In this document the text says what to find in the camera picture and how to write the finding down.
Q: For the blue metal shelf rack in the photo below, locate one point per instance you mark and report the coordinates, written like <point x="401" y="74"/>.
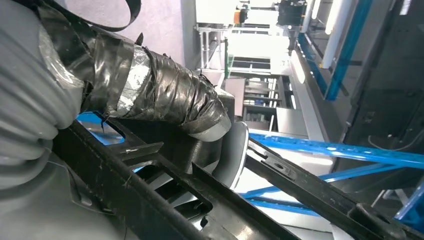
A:
<point x="331" y="149"/>
<point x="348" y="49"/>

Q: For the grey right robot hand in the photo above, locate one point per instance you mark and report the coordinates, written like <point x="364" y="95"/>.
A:
<point x="165" y="92"/>

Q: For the loose black tape strip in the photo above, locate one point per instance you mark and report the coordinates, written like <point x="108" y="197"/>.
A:
<point x="132" y="16"/>

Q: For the grey background shelving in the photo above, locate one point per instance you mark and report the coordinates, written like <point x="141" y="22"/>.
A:
<point x="261" y="99"/>

